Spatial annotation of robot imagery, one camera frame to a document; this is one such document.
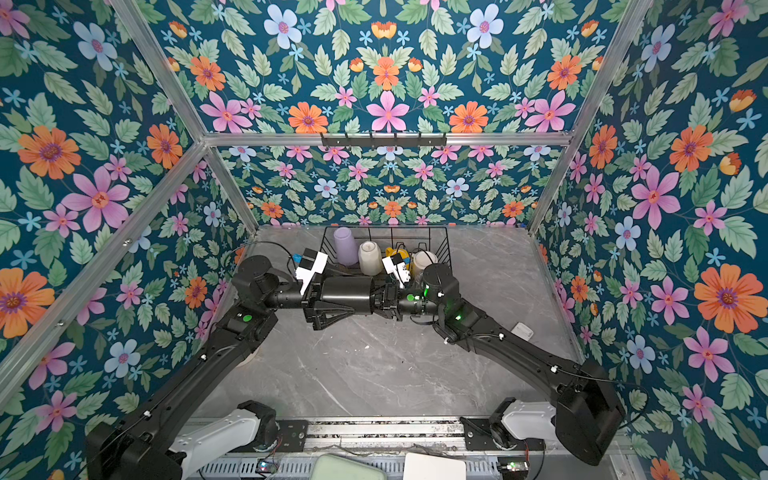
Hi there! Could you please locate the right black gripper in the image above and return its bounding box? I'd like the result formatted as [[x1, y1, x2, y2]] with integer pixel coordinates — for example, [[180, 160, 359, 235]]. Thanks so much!
[[357, 284, 448, 322]]

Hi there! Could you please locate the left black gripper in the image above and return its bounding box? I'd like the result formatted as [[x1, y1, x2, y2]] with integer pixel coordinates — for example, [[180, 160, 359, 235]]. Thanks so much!
[[259, 261, 359, 332]]

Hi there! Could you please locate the black mug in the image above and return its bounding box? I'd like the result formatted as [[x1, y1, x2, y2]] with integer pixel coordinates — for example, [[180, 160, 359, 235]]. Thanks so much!
[[320, 276, 375, 314]]

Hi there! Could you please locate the white fluted mug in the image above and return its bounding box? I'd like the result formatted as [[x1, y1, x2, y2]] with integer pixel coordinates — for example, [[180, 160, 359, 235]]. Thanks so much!
[[358, 241, 383, 277]]

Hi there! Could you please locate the yellow mug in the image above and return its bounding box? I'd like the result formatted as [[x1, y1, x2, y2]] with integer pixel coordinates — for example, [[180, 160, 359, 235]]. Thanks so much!
[[386, 247, 411, 268]]

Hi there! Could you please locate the white mug red inside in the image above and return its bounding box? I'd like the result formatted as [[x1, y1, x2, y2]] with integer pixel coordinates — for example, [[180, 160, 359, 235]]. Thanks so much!
[[411, 250, 438, 278]]

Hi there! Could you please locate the black wire dish rack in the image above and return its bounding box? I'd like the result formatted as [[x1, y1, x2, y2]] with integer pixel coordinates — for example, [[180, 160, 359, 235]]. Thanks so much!
[[319, 226, 452, 273]]

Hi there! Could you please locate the lilac plastic cup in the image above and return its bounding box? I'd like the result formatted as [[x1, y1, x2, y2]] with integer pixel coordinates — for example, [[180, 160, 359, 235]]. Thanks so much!
[[333, 227, 358, 267]]

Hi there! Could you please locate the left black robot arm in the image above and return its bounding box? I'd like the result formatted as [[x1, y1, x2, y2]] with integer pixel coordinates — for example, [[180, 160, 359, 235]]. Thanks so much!
[[84, 250, 375, 479]]

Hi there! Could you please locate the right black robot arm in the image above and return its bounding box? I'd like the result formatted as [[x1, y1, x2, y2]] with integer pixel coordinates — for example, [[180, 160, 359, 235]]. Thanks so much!
[[370, 264, 626, 466]]

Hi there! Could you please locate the white remote control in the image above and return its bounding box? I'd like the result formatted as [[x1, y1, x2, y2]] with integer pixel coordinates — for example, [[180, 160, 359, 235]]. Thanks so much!
[[511, 322, 534, 341]]

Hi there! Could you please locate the pale green tray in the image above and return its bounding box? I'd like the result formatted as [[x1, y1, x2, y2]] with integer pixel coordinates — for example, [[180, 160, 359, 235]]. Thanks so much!
[[310, 454, 388, 480]]

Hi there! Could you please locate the white box front edge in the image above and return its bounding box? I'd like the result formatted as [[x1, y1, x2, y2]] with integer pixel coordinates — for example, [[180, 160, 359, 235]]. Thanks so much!
[[402, 453, 467, 480]]

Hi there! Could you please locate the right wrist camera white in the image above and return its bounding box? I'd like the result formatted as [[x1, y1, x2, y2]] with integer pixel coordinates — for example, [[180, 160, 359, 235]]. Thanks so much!
[[382, 256, 411, 288]]

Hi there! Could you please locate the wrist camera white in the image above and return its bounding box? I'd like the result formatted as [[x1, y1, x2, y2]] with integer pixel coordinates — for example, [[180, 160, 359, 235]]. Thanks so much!
[[294, 248, 329, 295], [382, 256, 411, 288]]

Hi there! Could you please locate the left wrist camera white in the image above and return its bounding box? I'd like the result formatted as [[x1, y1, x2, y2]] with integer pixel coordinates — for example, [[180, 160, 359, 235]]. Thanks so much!
[[294, 248, 329, 295]]

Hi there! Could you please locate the aluminium front rail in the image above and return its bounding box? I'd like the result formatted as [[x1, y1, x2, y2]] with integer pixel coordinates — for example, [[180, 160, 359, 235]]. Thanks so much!
[[173, 415, 631, 457]]

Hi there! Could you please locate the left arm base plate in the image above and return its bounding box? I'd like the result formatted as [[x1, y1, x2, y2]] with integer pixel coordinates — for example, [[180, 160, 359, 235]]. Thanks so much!
[[250, 420, 309, 454]]

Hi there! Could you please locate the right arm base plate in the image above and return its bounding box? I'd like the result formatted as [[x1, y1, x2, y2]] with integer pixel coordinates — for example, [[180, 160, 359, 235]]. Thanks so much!
[[459, 416, 546, 452]]

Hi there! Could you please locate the black wall hook rail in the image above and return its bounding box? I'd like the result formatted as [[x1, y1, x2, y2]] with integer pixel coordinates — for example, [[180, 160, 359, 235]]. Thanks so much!
[[320, 133, 448, 148]]

